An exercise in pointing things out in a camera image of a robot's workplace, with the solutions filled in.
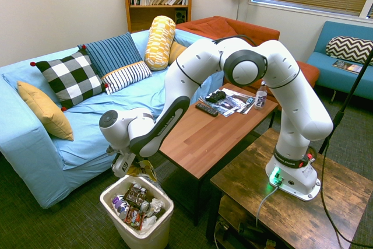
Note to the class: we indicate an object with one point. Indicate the purple label hint bottle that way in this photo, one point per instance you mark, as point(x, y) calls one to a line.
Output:
point(119, 205)

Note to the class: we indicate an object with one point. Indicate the dark cover magazine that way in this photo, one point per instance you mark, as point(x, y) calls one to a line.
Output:
point(230, 104)

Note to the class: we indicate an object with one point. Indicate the black white checkered pillow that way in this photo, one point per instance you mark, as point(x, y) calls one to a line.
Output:
point(70, 80)

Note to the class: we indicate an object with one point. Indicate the teal blue bench sofa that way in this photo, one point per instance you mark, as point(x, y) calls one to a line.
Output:
point(335, 33)

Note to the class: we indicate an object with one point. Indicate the mustard yellow pillow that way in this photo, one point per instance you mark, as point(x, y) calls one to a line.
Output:
point(43, 109)
point(176, 52)

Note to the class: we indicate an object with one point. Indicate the black camera stand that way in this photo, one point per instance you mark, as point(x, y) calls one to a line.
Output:
point(339, 116)

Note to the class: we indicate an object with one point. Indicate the black game controller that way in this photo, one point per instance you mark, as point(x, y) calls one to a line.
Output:
point(215, 96)

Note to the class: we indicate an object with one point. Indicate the small black speaker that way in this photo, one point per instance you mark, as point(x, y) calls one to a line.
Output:
point(180, 16)

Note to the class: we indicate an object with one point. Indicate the blue striped pillow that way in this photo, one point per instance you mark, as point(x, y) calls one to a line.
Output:
point(113, 50)

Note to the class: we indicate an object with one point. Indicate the red candy wrapper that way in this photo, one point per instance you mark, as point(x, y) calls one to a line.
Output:
point(134, 218)

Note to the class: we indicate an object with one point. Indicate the light blue sofa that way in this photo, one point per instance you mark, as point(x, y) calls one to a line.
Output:
point(87, 120)

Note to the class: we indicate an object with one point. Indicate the yellow white patterned bolster pillow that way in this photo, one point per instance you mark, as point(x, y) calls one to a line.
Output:
point(158, 42)

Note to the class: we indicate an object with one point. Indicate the orange armchair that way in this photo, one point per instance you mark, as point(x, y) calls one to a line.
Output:
point(215, 27)

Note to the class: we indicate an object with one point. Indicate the rustic dark wooden table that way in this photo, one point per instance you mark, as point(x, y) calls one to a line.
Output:
point(291, 225)

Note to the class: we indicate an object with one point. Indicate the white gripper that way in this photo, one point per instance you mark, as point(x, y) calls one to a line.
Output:
point(123, 166)

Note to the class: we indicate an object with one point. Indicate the dark photo magazine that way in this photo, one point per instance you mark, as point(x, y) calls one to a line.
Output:
point(346, 66)

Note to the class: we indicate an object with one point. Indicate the business magazine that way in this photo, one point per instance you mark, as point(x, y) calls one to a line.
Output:
point(247, 106)

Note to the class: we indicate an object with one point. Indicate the black TV remote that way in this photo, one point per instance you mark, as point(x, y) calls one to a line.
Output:
point(207, 109)

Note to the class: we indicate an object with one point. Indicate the crushed metal can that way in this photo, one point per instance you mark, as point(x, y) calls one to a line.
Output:
point(145, 207)

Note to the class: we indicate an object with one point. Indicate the white navy striped pillow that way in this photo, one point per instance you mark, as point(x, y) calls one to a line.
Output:
point(125, 77)

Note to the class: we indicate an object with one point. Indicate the clear plastic water bottle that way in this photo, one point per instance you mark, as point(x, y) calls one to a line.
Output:
point(260, 100)

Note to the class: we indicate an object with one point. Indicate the yellow white chip bag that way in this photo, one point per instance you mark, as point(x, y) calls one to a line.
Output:
point(145, 170)

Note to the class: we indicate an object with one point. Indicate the reddish wooden coffee table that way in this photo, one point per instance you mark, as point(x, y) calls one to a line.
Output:
point(204, 138)

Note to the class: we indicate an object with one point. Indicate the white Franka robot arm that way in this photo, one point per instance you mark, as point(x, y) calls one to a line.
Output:
point(291, 109)

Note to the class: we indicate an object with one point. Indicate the brown snack wrapper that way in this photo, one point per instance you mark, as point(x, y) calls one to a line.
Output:
point(135, 195)

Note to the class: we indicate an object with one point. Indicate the black white chevron pillow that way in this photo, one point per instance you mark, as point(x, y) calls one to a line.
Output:
point(346, 47)

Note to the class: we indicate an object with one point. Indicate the black power brick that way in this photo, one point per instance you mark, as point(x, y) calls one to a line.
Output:
point(250, 229)

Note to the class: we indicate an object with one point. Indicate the white plastic trash bin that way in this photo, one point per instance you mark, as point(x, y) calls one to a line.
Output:
point(137, 237)

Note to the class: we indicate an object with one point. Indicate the crumpled white paper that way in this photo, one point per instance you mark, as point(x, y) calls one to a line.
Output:
point(150, 222)
point(158, 204)

